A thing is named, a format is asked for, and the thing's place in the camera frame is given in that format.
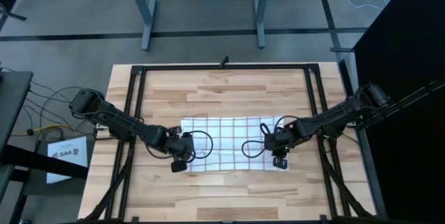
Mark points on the white paper sign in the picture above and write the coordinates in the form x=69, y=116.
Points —
x=67, y=154

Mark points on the black partition wall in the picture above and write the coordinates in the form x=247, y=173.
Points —
x=406, y=60

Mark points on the black floor beam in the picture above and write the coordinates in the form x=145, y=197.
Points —
x=41, y=163

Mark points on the black floor tape strip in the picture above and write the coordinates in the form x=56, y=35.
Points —
x=87, y=36

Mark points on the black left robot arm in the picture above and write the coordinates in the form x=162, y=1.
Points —
x=114, y=121

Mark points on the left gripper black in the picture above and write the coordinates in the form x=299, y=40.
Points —
x=180, y=147

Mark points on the black partition foot rail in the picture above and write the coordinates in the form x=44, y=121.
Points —
x=330, y=18

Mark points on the black side table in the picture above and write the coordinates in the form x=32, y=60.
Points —
x=12, y=102

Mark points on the white towel with red stripes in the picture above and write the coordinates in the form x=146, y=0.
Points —
x=229, y=144

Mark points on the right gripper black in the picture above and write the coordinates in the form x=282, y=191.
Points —
x=278, y=142

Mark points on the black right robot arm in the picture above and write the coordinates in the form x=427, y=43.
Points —
x=333, y=116

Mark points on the black aluminium table frame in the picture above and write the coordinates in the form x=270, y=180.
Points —
x=313, y=88

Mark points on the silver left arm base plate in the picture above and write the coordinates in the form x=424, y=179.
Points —
x=101, y=126

